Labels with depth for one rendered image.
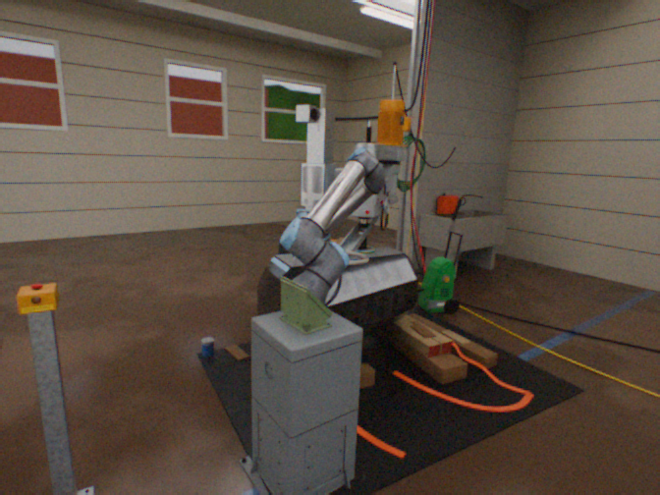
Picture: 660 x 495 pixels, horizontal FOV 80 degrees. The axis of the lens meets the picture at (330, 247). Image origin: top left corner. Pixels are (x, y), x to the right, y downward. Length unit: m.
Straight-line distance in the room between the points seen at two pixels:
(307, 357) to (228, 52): 8.18
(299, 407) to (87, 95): 7.46
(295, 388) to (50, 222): 7.24
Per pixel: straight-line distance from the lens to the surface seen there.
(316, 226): 1.87
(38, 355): 2.02
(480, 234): 6.08
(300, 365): 1.76
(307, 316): 1.80
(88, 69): 8.63
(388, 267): 3.17
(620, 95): 7.14
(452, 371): 3.22
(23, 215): 8.57
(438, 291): 4.43
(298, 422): 1.91
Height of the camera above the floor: 1.64
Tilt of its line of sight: 13 degrees down
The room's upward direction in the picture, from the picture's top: 2 degrees clockwise
